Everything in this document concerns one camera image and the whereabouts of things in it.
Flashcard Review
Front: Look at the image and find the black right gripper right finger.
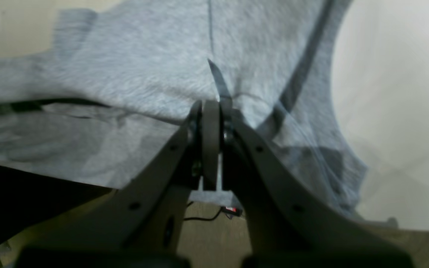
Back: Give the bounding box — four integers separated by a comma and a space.
220, 100, 415, 268

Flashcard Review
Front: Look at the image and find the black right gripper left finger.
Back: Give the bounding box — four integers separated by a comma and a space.
15, 101, 221, 268

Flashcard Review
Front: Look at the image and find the grey T-shirt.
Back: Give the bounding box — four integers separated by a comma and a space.
0, 0, 399, 229

